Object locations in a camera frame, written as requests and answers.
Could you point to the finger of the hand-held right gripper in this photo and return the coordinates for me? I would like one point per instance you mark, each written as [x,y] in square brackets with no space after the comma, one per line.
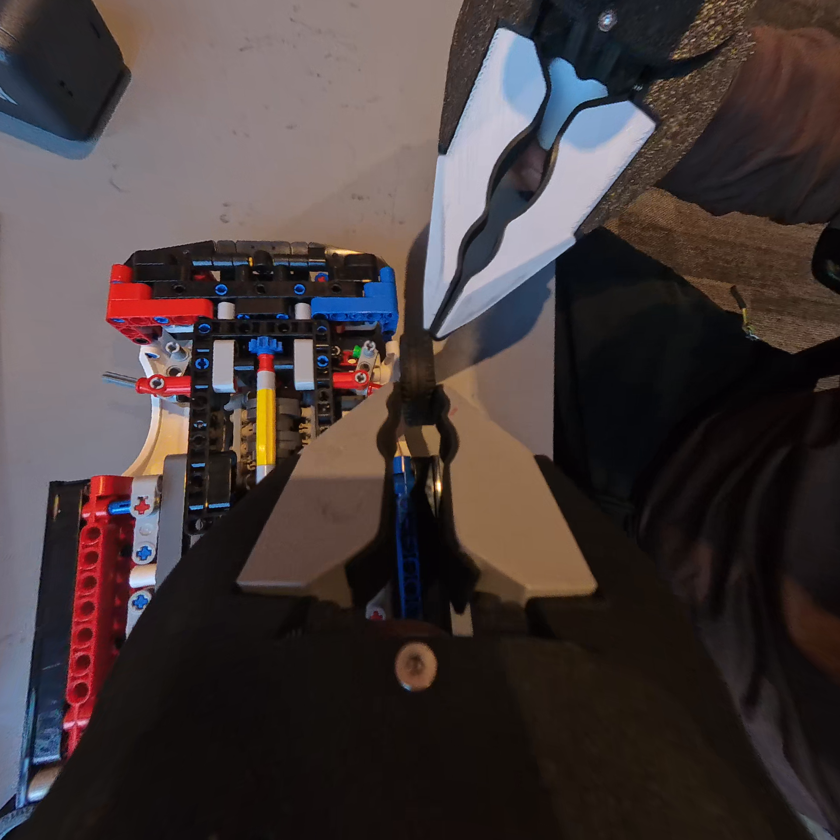
[577,177]
[472,164]

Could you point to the brick-built toy race car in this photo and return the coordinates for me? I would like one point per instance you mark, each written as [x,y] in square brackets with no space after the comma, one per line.
[216,341]

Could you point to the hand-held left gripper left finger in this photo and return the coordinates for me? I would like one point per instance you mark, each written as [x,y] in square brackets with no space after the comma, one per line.
[321,512]

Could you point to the person's right hand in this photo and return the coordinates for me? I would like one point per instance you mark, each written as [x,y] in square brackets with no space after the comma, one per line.
[533,167]

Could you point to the grey desk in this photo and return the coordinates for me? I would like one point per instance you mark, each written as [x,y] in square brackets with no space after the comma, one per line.
[262,131]

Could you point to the black toy tyre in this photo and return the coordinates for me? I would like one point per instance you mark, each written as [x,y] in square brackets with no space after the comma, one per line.
[418,374]

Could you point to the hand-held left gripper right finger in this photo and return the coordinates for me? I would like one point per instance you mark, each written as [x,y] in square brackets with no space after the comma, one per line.
[518,518]

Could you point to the dark grey case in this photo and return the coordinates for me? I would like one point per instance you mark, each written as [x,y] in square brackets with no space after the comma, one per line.
[52,72]

